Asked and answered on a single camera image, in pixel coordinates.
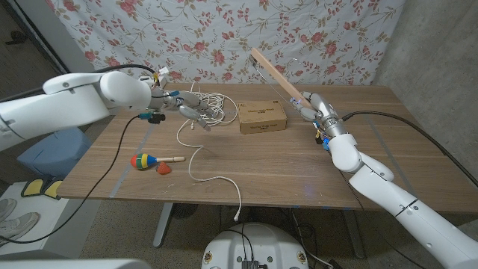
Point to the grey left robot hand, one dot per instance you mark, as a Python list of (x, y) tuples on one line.
[(190, 99)]

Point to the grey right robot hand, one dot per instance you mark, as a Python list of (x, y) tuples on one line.
[(321, 104)]

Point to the wooden stick with metal brackets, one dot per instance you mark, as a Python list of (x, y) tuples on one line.
[(276, 73)]

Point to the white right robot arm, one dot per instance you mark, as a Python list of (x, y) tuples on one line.
[(392, 194)]

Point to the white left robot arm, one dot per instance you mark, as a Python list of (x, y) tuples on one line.
[(74, 101)]

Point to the brown cardboard package box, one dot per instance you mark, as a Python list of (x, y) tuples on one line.
[(261, 119)]

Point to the red toy strawberry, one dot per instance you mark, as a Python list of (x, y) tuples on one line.
[(163, 169)]

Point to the colourful striped wooden maraca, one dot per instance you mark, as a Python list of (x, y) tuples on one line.
[(142, 161)]

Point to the white power strip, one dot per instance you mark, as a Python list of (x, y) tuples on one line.
[(163, 83)]

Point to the floral printed backdrop cloth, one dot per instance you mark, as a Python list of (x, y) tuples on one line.
[(261, 30)]

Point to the black round floor object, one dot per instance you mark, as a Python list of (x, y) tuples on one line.
[(185, 211)]

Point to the metal table leg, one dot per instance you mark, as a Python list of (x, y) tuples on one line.
[(163, 224), (354, 233)]

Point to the blue padded stool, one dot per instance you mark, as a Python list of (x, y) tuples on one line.
[(56, 153)]

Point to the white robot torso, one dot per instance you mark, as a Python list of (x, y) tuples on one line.
[(257, 243)]

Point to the yellow black foot pedal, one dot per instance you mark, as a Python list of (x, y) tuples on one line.
[(33, 187), (53, 189)]

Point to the white robot torso rim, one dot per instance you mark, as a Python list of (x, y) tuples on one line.
[(74, 264)]

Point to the grey sneaker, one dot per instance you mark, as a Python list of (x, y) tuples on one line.
[(18, 226), (5, 207)]

